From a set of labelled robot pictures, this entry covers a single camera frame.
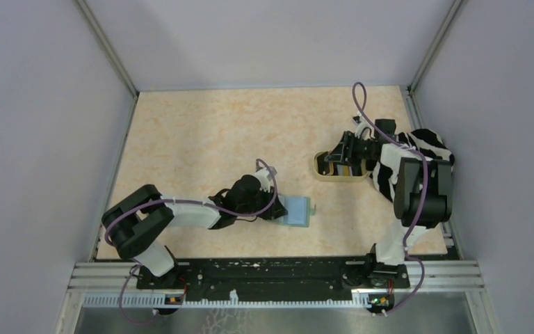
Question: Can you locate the aluminium frame rail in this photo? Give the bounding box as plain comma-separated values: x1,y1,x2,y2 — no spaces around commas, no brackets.
68,257,485,292

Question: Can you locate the zebra striped cloth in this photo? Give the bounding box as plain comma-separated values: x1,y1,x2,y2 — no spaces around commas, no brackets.
370,129,455,202

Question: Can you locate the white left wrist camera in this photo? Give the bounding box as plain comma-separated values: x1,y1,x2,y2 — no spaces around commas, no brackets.
253,166,277,191

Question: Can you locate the green card holder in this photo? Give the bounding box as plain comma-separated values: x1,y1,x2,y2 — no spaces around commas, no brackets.
275,196,316,228

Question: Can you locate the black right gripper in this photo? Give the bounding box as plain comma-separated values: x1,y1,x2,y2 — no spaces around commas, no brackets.
323,131,374,167

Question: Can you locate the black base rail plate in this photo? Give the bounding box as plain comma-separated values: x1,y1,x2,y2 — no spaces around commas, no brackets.
136,255,411,302

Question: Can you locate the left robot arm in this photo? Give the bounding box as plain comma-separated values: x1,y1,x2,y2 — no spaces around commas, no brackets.
101,173,289,288

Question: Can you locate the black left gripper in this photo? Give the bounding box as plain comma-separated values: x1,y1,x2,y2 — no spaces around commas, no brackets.
237,184,289,221

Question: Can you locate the gold card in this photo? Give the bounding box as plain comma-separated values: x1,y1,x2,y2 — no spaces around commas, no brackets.
337,165,353,177

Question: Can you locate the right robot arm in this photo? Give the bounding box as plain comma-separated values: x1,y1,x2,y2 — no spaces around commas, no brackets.
315,119,455,287

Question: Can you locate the cream oval card tray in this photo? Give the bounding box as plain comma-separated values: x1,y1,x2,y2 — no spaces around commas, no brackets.
313,152,371,183

